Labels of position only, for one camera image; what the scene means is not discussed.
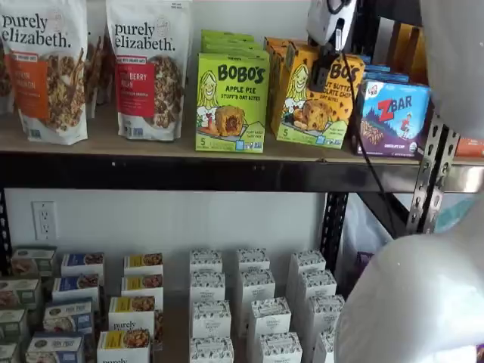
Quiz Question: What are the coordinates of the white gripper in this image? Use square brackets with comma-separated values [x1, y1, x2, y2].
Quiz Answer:
[306, 0, 358, 94]

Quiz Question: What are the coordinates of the orange Bobo's oat bites box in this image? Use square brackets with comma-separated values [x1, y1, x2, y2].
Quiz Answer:
[270, 41, 366, 150]
[264, 36, 317, 128]

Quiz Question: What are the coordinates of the green Bobo's apple pie box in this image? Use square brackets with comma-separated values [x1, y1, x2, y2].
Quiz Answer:
[200, 29, 255, 39]
[200, 42, 265, 54]
[200, 36, 262, 46]
[195, 52, 270, 154]

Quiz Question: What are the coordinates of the white box yellow label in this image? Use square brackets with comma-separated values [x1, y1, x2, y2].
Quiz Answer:
[121, 274, 165, 299]
[108, 296, 157, 336]
[97, 330, 152, 363]
[123, 253, 164, 277]

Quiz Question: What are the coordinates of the white box blue label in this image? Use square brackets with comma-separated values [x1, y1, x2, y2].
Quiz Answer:
[25, 332, 86, 363]
[60, 252, 106, 277]
[42, 299, 95, 336]
[51, 274, 101, 303]

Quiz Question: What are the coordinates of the white box green label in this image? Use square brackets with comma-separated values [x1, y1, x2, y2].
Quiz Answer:
[0, 342, 20, 363]
[10, 246, 58, 278]
[0, 309, 30, 341]
[0, 278, 42, 309]

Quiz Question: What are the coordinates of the orange brown carton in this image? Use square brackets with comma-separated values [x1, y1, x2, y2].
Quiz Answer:
[385, 20, 428, 84]

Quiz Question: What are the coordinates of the translucent plastic sheet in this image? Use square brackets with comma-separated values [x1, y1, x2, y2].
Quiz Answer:
[340, 194, 473, 265]

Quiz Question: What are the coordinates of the large orange cartoon carton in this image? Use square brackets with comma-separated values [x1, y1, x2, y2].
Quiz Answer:
[455, 138, 484, 158]

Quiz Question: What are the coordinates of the granola bag red label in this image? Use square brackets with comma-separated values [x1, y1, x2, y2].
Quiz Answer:
[105, 0, 194, 142]

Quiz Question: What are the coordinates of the white patterned carton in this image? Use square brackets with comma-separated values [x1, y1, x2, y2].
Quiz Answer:
[237, 248, 271, 273]
[189, 249, 224, 274]
[190, 270, 227, 304]
[290, 250, 327, 277]
[240, 268, 276, 307]
[188, 336, 235, 363]
[306, 294, 346, 334]
[191, 300, 232, 340]
[297, 268, 338, 303]
[248, 297, 293, 341]
[259, 331, 303, 363]
[312, 328, 338, 363]

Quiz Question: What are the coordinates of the purely elizabeth granola bag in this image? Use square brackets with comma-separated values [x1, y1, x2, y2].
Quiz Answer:
[0, 37, 16, 116]
[85, 0, 116, 119]

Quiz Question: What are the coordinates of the granola bag orange label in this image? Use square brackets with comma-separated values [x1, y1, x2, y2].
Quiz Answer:
[0, 0, 89, 146]

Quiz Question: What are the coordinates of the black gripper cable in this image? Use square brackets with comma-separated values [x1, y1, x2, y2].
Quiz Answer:
[332, 17, 398, 239]

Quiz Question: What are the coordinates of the black shelf rail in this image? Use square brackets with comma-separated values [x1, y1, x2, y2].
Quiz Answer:
[0, 0, 443, 299]

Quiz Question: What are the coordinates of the white wall outlet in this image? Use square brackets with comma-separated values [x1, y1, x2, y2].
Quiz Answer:
[32, 201, 57, 241]

